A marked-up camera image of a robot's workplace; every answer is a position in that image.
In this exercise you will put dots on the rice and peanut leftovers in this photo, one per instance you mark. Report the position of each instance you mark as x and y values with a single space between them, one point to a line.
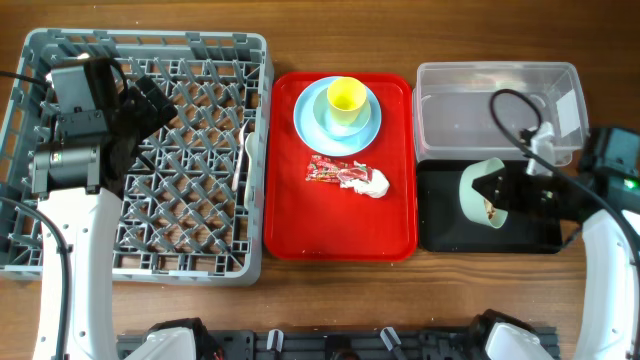
490 209

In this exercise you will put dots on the clear plastic bin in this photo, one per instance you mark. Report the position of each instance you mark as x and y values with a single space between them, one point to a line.
451 113

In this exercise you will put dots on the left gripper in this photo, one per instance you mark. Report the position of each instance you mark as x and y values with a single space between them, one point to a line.
134 98

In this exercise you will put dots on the grey plastic dishwasher rack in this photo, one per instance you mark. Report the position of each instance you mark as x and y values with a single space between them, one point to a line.
180 222

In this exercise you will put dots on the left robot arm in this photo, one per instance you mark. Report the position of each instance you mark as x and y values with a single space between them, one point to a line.
79 233

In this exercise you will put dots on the yellow plastic cup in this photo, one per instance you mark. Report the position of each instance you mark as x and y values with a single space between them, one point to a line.
347 96

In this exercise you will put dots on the red snack wrapper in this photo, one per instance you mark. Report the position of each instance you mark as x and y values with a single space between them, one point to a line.
328 170

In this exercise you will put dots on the light green bowl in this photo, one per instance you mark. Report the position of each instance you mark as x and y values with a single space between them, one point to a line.
471 202

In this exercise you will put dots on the light green small plate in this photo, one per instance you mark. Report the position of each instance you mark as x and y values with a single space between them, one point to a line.
328 123

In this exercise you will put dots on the white plastic spoon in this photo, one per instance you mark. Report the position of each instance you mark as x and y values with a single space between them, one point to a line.
250 150

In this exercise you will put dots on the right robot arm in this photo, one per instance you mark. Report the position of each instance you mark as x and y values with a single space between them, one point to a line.
610 320

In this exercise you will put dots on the light blue plate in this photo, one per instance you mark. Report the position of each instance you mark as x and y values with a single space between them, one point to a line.
310 133

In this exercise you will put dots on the red plastic tray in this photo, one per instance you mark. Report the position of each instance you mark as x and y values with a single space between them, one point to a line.
309 220

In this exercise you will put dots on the white tissue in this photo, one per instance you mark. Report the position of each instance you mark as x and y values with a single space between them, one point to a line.
375 186

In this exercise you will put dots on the black plastic tray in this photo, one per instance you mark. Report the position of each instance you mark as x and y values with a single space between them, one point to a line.
444 228

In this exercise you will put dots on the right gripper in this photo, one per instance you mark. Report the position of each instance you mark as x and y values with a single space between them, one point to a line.
507 197

